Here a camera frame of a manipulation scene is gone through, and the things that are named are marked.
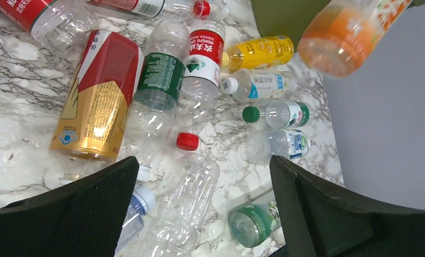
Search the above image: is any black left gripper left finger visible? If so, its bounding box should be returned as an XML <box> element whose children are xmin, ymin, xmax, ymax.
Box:
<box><xmin>0</xmin><ymin>156</ymin><xmax>139</xmax><ymax>256</ymax></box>

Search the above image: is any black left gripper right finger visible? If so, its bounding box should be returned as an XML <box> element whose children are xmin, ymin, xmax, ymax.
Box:
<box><xmin>270</xmin><ymin>156</ymin><xmax>425</xmax><ymax>256</ymax></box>

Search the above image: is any green label tea bottle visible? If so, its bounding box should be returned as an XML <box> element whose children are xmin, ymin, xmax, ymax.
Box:
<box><xmin>229</xmin><ymin>199</ymin><xmax>281</xmax><ymax>248</ymax></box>

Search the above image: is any blue green label lemon bottle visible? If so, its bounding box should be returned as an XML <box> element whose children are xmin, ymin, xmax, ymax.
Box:
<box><xmin>244</xmin><ymin>129</ymin><xmax>311</xmax><ymax>163</ymax></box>

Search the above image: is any clear bottle red cap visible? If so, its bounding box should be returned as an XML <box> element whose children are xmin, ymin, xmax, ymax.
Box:
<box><xmin>136</xmin><ymin>146</ymin><xmax>221</xmax><ymax>256</ymax></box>

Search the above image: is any green cap water bottle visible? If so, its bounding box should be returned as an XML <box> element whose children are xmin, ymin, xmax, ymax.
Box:
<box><xmin>241</xmin><ymin>99</ymin><xmax>314</xmax><ymax>129</ymax></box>

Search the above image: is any dark green label clear bottle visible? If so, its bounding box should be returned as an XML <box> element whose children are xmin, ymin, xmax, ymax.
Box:
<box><xmin>125</xmin><ymin>19</ymin><xmax>190</xmax><ymax>182</ymax></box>

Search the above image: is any orange label tea bottle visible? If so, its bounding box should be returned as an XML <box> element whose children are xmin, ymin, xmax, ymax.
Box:
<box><xmin>298</xmin><ymin>0</ymin><xmax>412</xmax><ymax>78</ymax></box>

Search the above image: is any red white label water bottle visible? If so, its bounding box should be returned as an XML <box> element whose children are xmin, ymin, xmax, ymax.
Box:
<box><xmin>177</xmin><ymin>19</ymin><xmax>226</xmax><ymax>125</ymax></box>

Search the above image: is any green mesh waste bin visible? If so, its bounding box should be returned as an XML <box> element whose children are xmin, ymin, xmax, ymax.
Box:
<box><xmin>251</xmin><ymin>0</ymin><xmax>330</xmax><ymax>49</ymax></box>

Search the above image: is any clear bottle pale blue cap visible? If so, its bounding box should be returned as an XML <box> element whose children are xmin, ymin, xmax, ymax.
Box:
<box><xmin>115</xmin><ymin>185</ymin><xmax>157</xmax><ymax>254</ymax></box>

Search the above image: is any red gold label bottle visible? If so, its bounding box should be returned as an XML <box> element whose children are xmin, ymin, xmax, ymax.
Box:
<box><xmin>50</xmin><ymin>29</ymin><xmax>144</xmax><ymax>161</ymax></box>

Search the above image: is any white blue label tea bottle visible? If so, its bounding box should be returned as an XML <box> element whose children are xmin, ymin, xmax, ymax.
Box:
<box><xmin>219</xmin><ymin>69</ymin><xmax>300</xmax><ymax>103</ymax></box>

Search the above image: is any yellow juice bottle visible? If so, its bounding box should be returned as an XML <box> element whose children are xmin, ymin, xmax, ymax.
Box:
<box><xmin>222</xmin><ymin>36</ymin><xmax>294</xmax><ymax>71</ymax></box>

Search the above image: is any red label bottle top left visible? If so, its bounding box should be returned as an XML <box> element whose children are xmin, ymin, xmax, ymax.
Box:
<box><xmin>0</xmin><ymin>0</ymin><xmax>97</xmax><ymax>58</ymax></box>

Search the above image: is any red label bottle red cap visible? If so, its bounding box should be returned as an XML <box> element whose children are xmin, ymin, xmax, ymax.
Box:
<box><xmin>86</xmin><ymin>0</ymin><xmax>217</xmax><ymax>21</ymax></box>

